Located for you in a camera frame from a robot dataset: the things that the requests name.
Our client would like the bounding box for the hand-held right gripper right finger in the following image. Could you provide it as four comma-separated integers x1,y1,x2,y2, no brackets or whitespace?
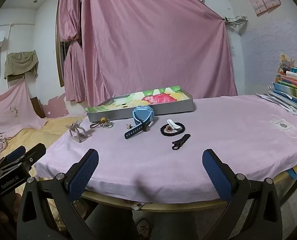
202,149,283,240

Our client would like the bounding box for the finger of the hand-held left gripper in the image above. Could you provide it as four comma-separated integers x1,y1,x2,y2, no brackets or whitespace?
0,145,26,167
0,143,47,173

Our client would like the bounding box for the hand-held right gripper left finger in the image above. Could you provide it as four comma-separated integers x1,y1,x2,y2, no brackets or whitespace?
17,148,99,240

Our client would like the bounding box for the silver metal clip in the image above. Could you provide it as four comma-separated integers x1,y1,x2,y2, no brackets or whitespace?
65,122,89,144

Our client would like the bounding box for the black hair clip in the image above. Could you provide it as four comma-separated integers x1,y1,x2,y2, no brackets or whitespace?
172,134,191,151

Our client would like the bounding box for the black hair tie with charm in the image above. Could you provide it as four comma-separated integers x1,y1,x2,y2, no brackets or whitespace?
160,122,185,137

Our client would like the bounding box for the white hair clip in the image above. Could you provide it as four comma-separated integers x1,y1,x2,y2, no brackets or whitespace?
166,119,179,130

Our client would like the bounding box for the blue wrist watch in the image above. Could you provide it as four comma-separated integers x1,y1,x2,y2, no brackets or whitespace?
124,106,155,140

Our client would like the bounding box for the grey shallow tray box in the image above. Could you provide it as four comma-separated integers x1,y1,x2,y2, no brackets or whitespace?
87,85,195,122

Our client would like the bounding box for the yellow blanket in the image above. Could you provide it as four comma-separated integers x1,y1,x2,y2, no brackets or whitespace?
0,116,87,180

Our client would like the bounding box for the pink tablecloth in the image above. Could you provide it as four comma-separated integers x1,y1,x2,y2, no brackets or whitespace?
35,95,297,204

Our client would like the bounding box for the brown wooden board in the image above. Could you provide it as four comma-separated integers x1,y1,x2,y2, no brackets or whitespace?
30,97,46,119

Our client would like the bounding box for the pink embroidered sheet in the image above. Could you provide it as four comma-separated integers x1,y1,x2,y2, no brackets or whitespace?
0,76,49,135

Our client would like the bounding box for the brown shoe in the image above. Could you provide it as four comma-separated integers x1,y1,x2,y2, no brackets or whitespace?
136,219,150,236

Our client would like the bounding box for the white patch with grey print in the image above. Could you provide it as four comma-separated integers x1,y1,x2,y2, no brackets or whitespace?
270,118,293,131

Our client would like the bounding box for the olive green cloth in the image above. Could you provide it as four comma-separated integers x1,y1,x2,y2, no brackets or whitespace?
4,50,39,80

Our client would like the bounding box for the tied pink curtain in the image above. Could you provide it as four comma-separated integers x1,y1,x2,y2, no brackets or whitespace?
57,0,85,103

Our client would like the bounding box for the colourful painted paper lining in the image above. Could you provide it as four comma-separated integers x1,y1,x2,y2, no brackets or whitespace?
85,85,191,113

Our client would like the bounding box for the stack of books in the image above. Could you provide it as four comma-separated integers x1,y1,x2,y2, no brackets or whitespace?
257,66,297,123

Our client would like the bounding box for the cartoon picture board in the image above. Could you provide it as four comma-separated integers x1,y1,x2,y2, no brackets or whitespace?
280,54,297,80

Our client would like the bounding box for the large pink curtain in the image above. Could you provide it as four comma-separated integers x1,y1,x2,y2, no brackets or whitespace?
81,0,239,108

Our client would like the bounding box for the wooden window frame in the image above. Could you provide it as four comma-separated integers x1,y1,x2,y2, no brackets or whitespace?
55,0,65,87

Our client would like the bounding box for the wire wall basket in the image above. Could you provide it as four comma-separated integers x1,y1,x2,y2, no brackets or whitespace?
223,16,248,27

